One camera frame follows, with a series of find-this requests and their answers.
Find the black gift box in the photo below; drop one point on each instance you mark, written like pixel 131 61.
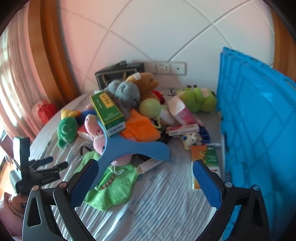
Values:
pixel 111 74

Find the blue slingshot shaped toy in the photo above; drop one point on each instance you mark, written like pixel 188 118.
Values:
pixel 131 148

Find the red white flat box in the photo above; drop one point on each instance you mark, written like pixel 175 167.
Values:
pixel 182 129

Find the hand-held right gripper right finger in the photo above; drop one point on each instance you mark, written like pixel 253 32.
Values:
pixel 207 183

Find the pile of plush toys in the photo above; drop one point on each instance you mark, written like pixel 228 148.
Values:
pixel 161 208

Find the red knitted bag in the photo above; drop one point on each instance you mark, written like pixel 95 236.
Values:
pixel 47 111

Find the pink curtain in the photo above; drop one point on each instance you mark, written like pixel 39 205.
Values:
pixel 18 81

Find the brown plush bear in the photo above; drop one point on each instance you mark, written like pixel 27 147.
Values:
pixel 145 83

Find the green parrot plush toy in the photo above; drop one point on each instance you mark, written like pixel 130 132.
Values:
pixel 67 129

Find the green frog plush toy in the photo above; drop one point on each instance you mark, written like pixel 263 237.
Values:
pixel 196 99

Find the pink tissue box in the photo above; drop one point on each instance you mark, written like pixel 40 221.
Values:
pixel 182 113

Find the light green plush toy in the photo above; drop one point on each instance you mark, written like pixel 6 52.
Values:
pixel 150 107

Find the white wall socket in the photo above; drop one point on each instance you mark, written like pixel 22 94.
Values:
pixel 171 68

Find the blue plastic crate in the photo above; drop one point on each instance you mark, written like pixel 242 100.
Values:
pixel 254 115

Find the green crocodile hand puppet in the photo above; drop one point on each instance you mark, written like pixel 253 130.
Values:
pixel 115 185

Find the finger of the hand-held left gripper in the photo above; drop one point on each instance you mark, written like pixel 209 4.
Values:
pixel 41 161
pixel 53 169

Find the white dog plush toy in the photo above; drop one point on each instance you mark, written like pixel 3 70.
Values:
pixel 190 139

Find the grey plush toy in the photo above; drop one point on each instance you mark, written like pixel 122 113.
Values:
pixel 126 92

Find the dark blue plush toy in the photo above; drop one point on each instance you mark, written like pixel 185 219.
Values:
pixel 204 134

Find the red plush toy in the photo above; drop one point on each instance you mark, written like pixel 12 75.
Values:
pixel 158 96

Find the pink pig plush toy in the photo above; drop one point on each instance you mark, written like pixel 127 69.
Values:
pixel 91 125

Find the orange plush toy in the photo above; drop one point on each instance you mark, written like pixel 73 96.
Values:
pixel 138 127

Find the wooden door frame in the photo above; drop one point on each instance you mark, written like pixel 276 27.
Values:
pixel 283 41

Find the orange green box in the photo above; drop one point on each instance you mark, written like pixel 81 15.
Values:
pixel 203 155

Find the white long box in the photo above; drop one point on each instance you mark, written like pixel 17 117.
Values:
pixel 148 165

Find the person's left hand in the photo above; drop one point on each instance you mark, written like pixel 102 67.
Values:
pixel 17 205

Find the green medicine box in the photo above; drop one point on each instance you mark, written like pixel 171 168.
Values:
pixel 108 111

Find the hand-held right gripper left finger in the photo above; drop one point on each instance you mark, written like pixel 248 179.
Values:
pixel 84 183

